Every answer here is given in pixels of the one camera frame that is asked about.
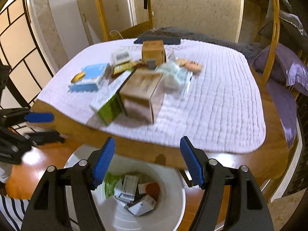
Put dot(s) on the white red blue medicine box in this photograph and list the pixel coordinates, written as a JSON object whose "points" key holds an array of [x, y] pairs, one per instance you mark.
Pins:
{"points": [[121, 57]]}

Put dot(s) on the green white carton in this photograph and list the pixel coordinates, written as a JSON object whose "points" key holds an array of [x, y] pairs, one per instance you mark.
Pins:
{"points": [[107, 104]]}

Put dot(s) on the small gold Loreal box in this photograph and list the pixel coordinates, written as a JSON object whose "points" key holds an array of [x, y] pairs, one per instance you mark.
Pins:
{"points": [[153, 51]]}

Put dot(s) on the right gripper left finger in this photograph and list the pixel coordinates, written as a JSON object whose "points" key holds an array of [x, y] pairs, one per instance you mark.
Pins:
{"points": [[47, 209]]}

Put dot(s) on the blue white carton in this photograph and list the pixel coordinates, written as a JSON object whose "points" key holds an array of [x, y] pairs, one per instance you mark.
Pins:
{"points": [[90, 79]]}

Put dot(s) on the makeup puff sponges packet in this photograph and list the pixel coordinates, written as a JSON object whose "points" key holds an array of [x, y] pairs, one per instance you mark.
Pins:
{"points": [[190, 65]]}

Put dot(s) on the white trash bin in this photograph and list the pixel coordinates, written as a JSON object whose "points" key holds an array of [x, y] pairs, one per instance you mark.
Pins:
{"points": [[159, 202]]}

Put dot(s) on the dark blue smartphone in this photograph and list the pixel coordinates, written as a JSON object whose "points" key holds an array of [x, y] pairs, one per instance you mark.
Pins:
{"points": [[165, 40]]}

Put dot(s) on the purple pillow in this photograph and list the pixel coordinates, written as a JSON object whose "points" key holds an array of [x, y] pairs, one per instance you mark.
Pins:
{"points": [[288, 70]]}

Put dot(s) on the striped black white clothing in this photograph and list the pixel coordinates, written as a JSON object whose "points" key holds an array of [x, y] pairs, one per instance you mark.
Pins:
{"points": [[12, 212]]}

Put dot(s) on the grey brown duvet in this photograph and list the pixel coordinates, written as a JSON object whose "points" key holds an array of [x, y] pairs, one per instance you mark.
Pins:
{"points": [[249, 50]]}

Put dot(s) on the large brown cardboard box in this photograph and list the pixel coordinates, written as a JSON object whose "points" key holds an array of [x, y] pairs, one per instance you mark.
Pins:
{"points": [[142, 95]]}

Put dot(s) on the white quilted mat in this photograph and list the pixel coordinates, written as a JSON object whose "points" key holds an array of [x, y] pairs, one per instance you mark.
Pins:
{"points": [[222, 111]]}

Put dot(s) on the grey striped upper bedding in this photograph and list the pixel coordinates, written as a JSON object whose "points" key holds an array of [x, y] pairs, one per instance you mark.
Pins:
{"points": [[292, 32]]}

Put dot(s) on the plastic bag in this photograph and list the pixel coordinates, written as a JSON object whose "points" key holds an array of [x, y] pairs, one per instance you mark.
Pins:
{"points": [[176, 79]]}

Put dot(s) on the yellow biscuit packet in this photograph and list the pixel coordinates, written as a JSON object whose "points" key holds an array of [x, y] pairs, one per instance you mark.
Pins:
{"points": [[128, 66]]}

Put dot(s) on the shoji sliding screen door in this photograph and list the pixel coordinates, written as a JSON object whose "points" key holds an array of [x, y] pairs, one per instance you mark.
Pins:
{"points": [[30, 72]]}

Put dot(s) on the wooden table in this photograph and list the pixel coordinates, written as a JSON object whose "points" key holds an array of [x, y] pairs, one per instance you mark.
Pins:
{"points": [[268, 161]]}

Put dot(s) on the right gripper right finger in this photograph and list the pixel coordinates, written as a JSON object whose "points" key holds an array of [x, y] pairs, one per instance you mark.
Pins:
{"points": [[247, 208]]}

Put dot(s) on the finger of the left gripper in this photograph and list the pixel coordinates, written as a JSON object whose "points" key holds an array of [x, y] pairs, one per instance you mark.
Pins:
{"points": [[44, 137], [39, 117]]}

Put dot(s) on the white closet doors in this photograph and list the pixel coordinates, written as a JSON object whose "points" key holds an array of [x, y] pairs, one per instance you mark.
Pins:
{"points": [[78, 24]]}

